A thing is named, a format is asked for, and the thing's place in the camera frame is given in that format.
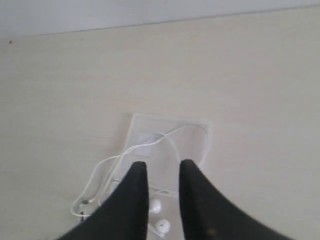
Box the white wired earphones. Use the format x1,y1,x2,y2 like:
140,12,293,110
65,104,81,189
70,124,212,238

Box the clear plastic storage box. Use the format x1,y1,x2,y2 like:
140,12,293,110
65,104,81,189
98,113,212,240

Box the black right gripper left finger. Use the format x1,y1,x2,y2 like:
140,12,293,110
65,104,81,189
59,161,150,240

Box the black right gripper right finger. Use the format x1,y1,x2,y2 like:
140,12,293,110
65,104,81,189
179,159,275,240

